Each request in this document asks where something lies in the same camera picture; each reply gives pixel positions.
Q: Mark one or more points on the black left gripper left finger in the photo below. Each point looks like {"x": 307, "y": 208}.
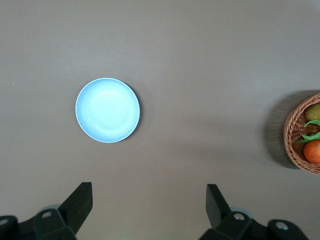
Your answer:
{"x": 75, "y": 207}

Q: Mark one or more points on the green-brown pear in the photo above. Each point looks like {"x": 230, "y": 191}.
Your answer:
{"x": 313, "y": 112}

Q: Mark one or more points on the light blue round plate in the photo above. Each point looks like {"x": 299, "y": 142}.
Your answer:
{"x": 107, "y": 110}

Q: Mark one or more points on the brown wicker basket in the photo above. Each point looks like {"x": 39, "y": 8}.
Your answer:
{"x": 291, "y": 140}

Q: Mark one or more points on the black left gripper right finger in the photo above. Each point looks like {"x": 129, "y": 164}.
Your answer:
{"x": 220, "y": 210}

